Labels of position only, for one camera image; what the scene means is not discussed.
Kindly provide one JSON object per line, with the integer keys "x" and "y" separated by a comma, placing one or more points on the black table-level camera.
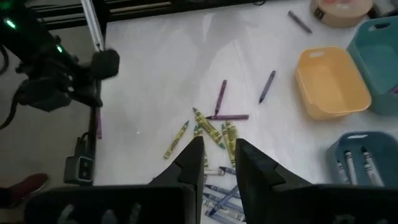
{"x": 79, "y": 165}

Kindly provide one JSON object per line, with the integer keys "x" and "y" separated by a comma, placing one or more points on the teal plastic bin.
{"x": 373, "y": 62}

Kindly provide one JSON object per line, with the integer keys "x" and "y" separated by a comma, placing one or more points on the white table lamp wooden base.
{"x": 342, "y": 12}

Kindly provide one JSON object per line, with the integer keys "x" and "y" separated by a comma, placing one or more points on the yellow plastic bin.
{"x": 332, "y": 84}

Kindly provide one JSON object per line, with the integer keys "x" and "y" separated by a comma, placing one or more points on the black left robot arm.
{"x": 28, "y": 40}

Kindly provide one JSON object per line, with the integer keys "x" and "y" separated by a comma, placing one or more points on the person's shoe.
{"x": 25, "y": 189}

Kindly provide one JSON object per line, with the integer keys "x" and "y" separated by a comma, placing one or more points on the blue-grey plastic bin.
{"x": 388, "y": 140}

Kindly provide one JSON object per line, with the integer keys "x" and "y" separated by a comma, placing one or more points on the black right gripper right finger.
{"x": 255, "y": 174}

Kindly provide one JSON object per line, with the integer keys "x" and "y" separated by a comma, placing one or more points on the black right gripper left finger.
{"x": 189, "y": 171}

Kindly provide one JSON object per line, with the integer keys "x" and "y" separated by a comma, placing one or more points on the purple crayon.
{"x": 300, "y": 21}
{"x": 394, "y": 89}
{"x": 228, "y": 117}
{"x": 220, "y": 98}
{"x": 99, "y": 124}

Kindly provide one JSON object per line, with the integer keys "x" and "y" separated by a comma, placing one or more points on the silver aluminium post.
{"x": 93, "y": 28}

